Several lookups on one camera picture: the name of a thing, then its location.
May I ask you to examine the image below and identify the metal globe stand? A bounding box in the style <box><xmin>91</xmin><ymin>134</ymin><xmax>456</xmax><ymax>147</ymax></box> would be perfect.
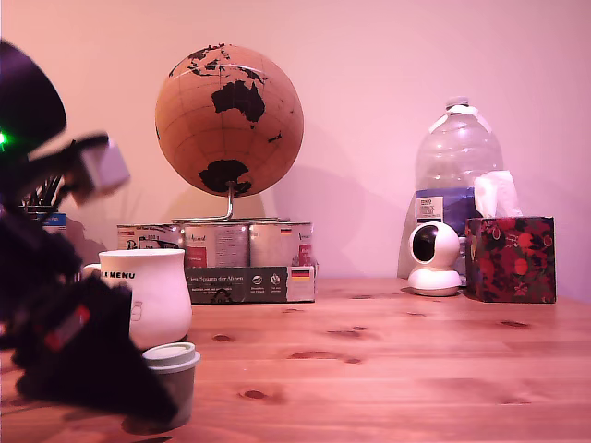
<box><xmin>171</xmin><ymin>180</ymin><xmax>281</xmax><ymax>224</ymax></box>

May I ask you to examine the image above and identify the small white round camera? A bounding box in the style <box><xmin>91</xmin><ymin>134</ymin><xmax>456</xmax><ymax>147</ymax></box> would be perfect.
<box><xmin>406</xmin><ymin>221</ymin><xmax>464</xmax><ymax>297</ymax></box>

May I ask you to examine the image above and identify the thrive branded tube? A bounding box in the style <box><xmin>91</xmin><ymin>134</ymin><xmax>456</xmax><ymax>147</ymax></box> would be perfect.
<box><xmin>34</xmin><ymin>211</ymin><xmax>68</xmax><ymax>241</ymax></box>

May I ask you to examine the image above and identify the large clear water bottle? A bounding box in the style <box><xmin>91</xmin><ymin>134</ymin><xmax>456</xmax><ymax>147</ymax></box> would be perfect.
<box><xmin>397</xmin><ymin>95</ymin><xmax>504</xmax><ymax>280</ymax></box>

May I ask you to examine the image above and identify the floral tissue box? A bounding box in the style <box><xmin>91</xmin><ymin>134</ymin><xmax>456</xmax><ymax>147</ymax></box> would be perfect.
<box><xmin>464</xmin><ymin>215</ymin><xmax>557</xmax><ymax>305</ymax></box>

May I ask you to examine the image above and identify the white mug with menu print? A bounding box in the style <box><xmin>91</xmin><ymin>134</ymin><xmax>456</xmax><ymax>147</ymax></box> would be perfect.
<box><xmin>83</xmin><ymin>248</ymin><xmax>194</xmax><ymax>351</ymax></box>

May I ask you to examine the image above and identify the tin can with label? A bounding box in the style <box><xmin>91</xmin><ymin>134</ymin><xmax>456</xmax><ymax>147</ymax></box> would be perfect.
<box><xmin>117</xmin><ymin>223</ymin><xmax>186</xmax><ymax>253</ymax></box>
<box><xmin>183</xmin><ymin>222</ymin><xmax>252</xmax><ymax>269</ymax></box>
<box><xmin>248</xmin><ymin>221</ymin><xmax>315</xmax><ymax>269</ymax></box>

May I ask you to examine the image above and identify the cork globe with black continents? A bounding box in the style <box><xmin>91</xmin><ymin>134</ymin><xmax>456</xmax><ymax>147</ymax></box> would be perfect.
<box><xmin>154</xmin><ymin>43</ymin><xmax>305</xmax><ymax>198</ymax></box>

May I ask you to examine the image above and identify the cardboard tray of cans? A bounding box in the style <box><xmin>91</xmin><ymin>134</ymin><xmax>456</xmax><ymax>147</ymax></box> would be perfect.
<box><xmin>184</xmin><ymin>263</ymin><xmax>319</xmax><ymax>305</ymax></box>

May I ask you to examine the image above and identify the grey coffee capsule numbered two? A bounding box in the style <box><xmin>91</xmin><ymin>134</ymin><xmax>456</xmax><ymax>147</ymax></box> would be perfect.
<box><xmin>140</xmin><ymin>341</ymin><xmax>202</xmax><ymax>429</ymax></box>

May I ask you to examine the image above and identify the white tissue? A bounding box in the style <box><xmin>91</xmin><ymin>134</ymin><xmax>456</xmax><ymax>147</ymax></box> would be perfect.
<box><xmin>473</xmin><ymin>170</ymin><xmax>524</xmax><ymax>219</ymax></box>

